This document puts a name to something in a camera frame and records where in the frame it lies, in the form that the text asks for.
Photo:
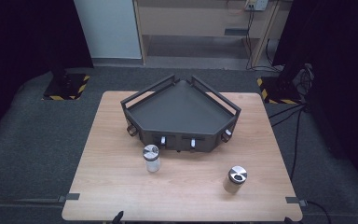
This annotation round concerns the glass jar with white powder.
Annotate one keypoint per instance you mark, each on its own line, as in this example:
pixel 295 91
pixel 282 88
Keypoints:
pixel 152 163

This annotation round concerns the glass jar with brown powder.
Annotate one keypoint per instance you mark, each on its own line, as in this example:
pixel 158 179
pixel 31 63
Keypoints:
pixel 231 184

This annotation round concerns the black corner shelf rack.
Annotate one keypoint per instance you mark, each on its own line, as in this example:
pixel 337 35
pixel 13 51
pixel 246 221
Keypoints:
pixel 180 109

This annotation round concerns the black stand with striped base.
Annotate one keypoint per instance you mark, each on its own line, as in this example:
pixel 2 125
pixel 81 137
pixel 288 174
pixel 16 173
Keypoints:
pixel 279 90
pixel 60 88

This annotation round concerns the dark curtain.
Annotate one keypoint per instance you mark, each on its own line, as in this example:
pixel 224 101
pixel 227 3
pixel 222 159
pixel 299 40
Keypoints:
pixel 18 46
pixel 341 77

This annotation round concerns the white panel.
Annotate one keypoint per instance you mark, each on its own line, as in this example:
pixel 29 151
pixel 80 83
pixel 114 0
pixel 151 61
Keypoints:
pixel 108 28

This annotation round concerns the dark flat plate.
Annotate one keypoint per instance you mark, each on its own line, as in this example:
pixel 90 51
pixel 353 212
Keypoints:
pixel 236 31

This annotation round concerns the wooden shelf unit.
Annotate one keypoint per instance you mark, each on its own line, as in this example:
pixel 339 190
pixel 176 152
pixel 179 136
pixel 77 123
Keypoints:
pixel 192 21

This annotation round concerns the white power strip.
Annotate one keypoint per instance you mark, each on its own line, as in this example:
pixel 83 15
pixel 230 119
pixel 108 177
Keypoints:
pixel 261 4

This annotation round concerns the grey table bracket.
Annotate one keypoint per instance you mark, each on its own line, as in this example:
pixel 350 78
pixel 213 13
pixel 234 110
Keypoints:
pixel 70 197
pixel 295 200

